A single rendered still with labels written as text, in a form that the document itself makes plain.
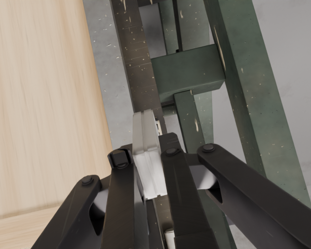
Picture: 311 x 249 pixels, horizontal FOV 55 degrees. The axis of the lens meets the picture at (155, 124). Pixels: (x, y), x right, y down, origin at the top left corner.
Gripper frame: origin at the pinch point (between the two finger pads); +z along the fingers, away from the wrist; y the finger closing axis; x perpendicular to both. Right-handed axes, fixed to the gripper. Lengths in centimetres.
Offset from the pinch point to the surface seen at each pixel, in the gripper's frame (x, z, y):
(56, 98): -2.5, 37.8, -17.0
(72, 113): -5.8, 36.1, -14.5
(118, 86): -2.9, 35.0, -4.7
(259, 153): -17.9, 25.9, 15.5
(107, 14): 9.3, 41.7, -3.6
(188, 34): -2, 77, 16
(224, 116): -84, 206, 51
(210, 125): -41, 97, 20
